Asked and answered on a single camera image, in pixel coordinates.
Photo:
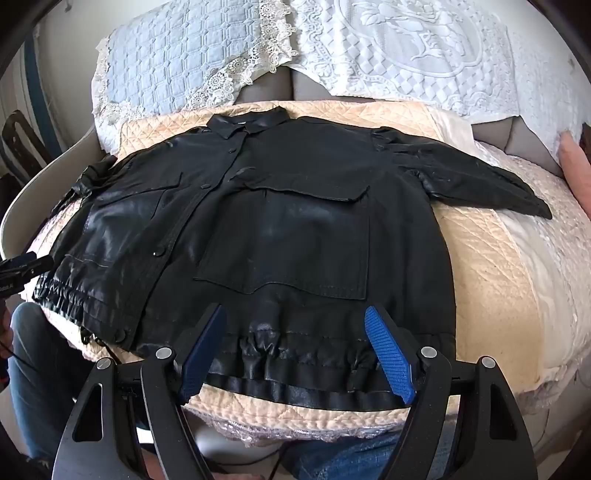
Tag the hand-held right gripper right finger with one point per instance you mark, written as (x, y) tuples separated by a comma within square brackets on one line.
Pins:
[(388, 355)]

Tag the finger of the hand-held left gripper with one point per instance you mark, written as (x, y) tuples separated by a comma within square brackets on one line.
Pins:
[(34, 265)]

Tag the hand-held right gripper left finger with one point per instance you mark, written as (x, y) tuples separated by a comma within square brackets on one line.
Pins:
[(203, 355)]

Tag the black leather jacket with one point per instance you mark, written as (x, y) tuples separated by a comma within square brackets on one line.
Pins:
[(277, 240)]

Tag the person's blue jeans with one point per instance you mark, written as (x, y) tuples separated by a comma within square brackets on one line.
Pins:
[(46, 369)]

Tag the dark folding chair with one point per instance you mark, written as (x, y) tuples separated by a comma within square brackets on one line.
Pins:
[(23, 138)]

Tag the white crinkled sofa cover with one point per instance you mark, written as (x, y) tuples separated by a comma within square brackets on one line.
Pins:
[(545, 286)]

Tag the blue white striped panel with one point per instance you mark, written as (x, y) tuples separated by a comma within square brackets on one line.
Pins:
[(34, 92)]

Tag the light blue quilted lace cover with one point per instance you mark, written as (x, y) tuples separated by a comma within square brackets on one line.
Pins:
[(184, 50)]

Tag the pink pillow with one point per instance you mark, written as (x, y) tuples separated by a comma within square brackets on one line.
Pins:
[(577, 161)]

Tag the white embossed cover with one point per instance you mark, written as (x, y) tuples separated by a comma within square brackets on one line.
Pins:
[(415, 46)]

